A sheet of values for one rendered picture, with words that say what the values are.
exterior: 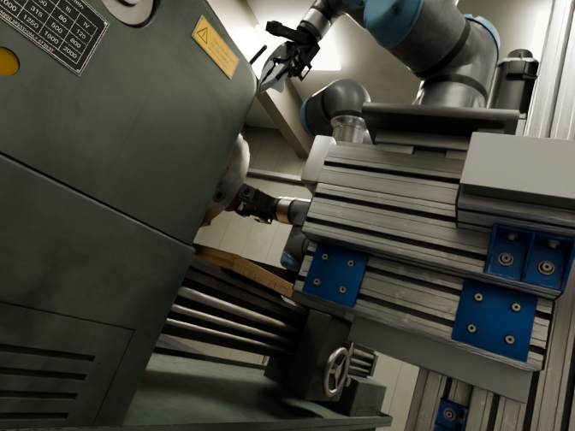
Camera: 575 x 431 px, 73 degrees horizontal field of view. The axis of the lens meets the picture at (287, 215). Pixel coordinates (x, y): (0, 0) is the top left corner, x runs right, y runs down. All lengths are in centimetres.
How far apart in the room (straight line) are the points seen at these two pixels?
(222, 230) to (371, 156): 518
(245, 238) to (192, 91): 485
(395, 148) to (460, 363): 35
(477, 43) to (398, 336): 50
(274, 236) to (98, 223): 475
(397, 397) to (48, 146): 428
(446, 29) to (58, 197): 63
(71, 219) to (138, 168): 13
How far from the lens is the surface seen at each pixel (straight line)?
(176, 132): 70
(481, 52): 78
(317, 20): 113
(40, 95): 59
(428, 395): 80
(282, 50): 110
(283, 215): 105
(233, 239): 561
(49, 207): 60
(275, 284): 111
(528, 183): 49
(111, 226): 64
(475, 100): 73
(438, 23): 72
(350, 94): 99
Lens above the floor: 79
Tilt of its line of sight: 15 degrees up
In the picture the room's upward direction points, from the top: 20 degrees clockwise
